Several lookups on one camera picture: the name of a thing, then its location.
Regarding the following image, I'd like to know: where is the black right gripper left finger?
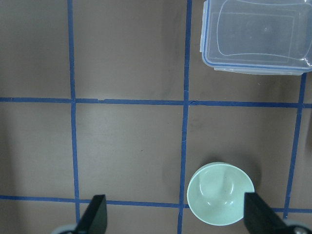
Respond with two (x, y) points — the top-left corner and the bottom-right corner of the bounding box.
(75, 195), (108, 234)

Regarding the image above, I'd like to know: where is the light green bowl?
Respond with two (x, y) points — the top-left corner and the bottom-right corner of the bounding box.
(186, 162), (254, 226)

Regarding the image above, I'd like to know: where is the clear plastic lidded container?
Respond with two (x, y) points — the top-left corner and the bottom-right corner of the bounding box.
(200, 0), (312, 76)

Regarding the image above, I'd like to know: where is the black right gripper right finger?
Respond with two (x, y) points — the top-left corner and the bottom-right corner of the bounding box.
(244, 193), (290, 234)

